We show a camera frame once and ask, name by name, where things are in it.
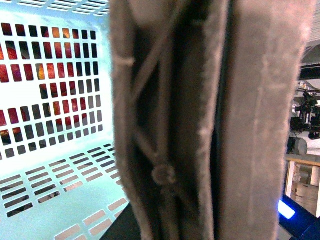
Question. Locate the brown plastic basket handle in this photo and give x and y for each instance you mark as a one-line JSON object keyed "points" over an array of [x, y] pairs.
{"points": [[202, 97]]}

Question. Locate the light teal plastic basket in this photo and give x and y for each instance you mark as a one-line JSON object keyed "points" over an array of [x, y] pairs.
{"points": [[71, 190]]}

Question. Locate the red apples pile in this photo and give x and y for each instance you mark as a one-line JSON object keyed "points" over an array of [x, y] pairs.
{"points": [[46, 84]]}

